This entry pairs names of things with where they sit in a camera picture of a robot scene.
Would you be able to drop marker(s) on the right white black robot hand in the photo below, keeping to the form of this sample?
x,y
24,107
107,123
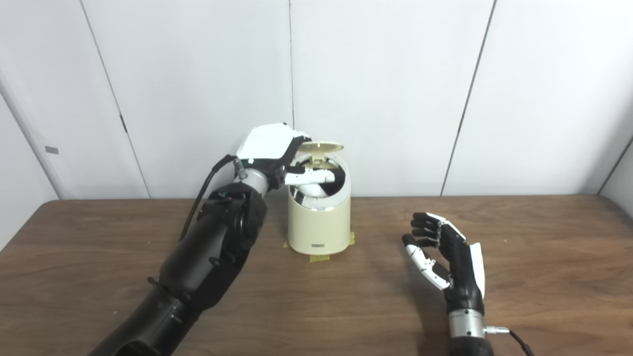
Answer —
x,y
465,277

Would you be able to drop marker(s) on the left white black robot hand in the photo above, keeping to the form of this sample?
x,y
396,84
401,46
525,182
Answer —
x,y
267,143

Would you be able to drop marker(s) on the cream round bin lid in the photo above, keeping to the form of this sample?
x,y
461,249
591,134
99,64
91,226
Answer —
x,y
321,147

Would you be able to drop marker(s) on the cream-colored bin body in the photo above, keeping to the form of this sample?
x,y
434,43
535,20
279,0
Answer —
x,y
319,227

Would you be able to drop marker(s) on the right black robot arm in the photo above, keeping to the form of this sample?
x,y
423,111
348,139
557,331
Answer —
x,y
467,336

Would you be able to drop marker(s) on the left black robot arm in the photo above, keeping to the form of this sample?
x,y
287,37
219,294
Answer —
x,y
207,262

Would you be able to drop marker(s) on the small grey wall label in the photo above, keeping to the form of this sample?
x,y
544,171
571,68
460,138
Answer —
x,y
51,150

